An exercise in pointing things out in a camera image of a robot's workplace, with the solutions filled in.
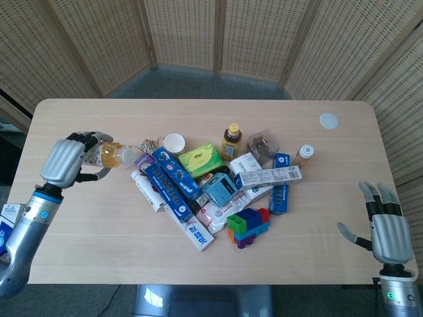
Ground small blue cookie box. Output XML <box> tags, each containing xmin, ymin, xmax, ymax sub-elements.
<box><xmin>269</xmin><ymin>152</ymin><xmax>292</xmax><ymax>216</ymax></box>

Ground clear plastic cube box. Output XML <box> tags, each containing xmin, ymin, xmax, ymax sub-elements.
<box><xmin>244</xmin><ymin>129</ymin><xmax>280</xmax><ymax>162</ymax></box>

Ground blue white carton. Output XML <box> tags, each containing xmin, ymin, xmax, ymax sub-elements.
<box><xmin>0</xmin><ymin>203</ymin><xmax>22</xmax><ymax>262</ymax></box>

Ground light blue carton box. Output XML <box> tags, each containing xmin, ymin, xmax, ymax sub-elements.
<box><xmin>201</xmin><ymin>172</ymin><xmax>238</xmax><ymax>207</ymax></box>

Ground pink wet wipes pack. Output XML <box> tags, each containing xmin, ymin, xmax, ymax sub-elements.
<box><xmin>194</xmin><ymin>191</ymin><xmax>247</xmax><ymax>236</ymax></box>

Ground small purple box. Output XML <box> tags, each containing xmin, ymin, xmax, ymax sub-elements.
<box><xmin>134</xmin><ymin>153</ymin><xmax>155</xmax><ymax>172</ymax></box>

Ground white cylindrical bottle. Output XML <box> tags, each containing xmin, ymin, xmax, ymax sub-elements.
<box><xmin>130</xmin><ymin>170</ymin><xmax>166</xmax><ymax>213</ymax></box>

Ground white paper cup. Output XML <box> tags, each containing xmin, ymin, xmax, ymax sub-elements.
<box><xmin>161</xmin><ymin>133</ymin><xmax>185</xmax><ymax>157</ymax></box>

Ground yellow drink bottle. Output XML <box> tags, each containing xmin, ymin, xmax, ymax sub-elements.
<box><xmin>84</xmin><ymin>141</ymin><xmax>137</xmax><ymax>170</ymax></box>

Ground green tissue pack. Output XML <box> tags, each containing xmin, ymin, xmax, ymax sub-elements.
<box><xmin>177</xmin><ymin>142</ymin><xmax>225</xmax><ymax>180</ymax></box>

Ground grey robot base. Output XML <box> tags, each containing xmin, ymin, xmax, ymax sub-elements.
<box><xmin>132</xmin><ymin>284</ymin><xmax>275</xmax><ymax>317</ymax></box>

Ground thin black cable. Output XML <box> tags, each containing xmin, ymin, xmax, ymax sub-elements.
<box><xmin>98</xmin><ymin>285</ymin><xmax>122</xmax><ymax>317</ymax></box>

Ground white tissue pack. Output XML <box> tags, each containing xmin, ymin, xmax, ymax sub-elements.
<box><xmin>229</xmin><ymin>153</ymin><xmax>276</xmax><ymax>199</ymax></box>

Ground colourful building block toy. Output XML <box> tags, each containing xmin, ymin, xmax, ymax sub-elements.
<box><xmin>226</xmin><ymin>207</ymin><xmax>272</xmax><ymax>251</ymax></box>

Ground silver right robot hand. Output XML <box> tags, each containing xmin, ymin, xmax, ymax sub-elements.
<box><xmin>336</xmin><ymin>180</ymin><xmax>414</xmax><ymax>265</ymax></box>

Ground blue cookie box pink print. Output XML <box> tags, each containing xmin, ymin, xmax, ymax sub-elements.
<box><xmin>151</xmin><ymin>147</ymin><xmax>203</xmax><ymax>200</ymax></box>

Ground twine rope bundle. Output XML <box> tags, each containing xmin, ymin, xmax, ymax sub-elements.
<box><xmin>137</xmin><ymin>137</ymin><xmax>165</xmax><ymax>155</ymax></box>

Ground white pink toothpaste box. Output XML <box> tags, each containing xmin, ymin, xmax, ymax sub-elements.
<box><xmin>183</xmin><ymin>213</ymin><xmax>215</xmax><ymax>252</ymax></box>

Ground yellow cap tea bottle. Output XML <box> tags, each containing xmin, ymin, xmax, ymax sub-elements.
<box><xmin>220</xmin><ymin>123</ymin><xmax>243</xmax><ymax>162</ymax></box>

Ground white grey toothpaste box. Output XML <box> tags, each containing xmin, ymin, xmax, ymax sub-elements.
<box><xmin>235</xmin><ymin>164</ymin><xmax>303</xmax><ymax>192</ymax></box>

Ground woven bamboo folding screen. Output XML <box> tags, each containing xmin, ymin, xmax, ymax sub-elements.
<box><xmin>0</xmin><ymin>0</ymin><xmax>423</xmax><ymax>188</ymax></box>

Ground long blue cookie box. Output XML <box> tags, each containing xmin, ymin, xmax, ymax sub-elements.
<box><xmin>142</xmin><ymin>164</ymin><xmax>194</xmax><ymax>225</ymax></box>

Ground brown bottle white cap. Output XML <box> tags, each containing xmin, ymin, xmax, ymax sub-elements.
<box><xmin>292</xmin><ymin>143</ymin><xmax>315</xmax><ymax>168</ymax></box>

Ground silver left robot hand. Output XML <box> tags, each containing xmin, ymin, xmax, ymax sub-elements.
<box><xmin>39</xmin><ymin>131</ymin><xmax>115</xmax><ymax>190</ymax></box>

